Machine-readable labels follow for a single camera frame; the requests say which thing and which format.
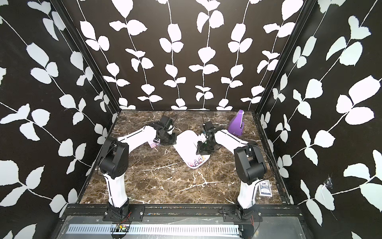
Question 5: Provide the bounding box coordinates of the white plastic storage box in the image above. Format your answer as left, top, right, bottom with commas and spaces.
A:
173, 130, 210, 169

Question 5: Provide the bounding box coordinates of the purple sticker sheet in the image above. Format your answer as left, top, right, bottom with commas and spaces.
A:
148, 141, 160, 148

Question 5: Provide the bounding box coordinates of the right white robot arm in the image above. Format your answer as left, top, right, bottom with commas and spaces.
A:
197, 121, 267, 209

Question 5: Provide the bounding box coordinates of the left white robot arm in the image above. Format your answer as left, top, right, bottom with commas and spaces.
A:
98, 116, 177, 209

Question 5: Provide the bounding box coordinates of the blue playing card box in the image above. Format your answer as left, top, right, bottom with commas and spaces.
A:
258, 180, 272, 197

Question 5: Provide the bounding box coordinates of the purple plastic stand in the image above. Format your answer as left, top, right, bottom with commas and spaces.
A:
228, 110, 244, 136

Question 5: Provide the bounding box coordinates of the small circuit board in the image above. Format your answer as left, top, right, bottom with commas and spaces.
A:
112, 224, 130, 234

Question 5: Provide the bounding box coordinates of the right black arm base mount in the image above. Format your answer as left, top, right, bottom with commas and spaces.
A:
219, 205, 263, 224

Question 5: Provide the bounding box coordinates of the white perforated cable duct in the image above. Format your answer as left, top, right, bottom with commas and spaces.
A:
65, 224, 241, 237

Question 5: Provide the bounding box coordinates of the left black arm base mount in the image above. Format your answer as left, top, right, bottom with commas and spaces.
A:
102, 204, 145, 223

